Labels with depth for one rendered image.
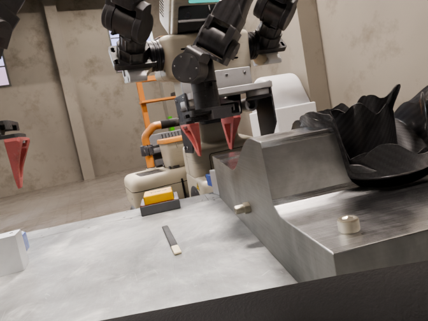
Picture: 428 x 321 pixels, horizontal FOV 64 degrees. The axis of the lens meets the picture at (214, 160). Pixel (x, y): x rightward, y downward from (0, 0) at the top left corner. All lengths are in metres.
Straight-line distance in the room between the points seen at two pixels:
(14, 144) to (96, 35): 10.47
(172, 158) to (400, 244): 1.09
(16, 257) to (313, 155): 0.44
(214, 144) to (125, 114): 9.64
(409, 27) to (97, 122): 8.46
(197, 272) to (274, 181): 0.14
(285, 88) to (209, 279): 4.14
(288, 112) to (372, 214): 3.99
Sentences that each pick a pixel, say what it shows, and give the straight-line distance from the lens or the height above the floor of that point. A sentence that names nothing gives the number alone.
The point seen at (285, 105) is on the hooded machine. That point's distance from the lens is 4.35.
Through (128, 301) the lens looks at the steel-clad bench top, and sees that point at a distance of 0.38.
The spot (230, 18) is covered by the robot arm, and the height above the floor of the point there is 1.16.
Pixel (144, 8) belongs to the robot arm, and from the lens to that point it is 0.88.
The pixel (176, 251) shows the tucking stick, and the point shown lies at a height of 0.80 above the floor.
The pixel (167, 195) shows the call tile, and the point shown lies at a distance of 0.71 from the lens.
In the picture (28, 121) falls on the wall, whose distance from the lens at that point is 10.61.
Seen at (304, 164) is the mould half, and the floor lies 0.90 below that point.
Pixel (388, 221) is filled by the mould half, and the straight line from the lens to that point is 0.30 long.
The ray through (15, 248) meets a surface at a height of 0.84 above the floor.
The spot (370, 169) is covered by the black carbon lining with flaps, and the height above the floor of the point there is 0.89.
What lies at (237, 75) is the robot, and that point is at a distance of 1.05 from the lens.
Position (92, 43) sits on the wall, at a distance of 10.92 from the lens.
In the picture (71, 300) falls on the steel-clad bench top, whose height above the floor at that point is 0.80.
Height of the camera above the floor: 0.96
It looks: 7 degrees down
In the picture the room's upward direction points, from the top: 11 degrees counter-clockwise
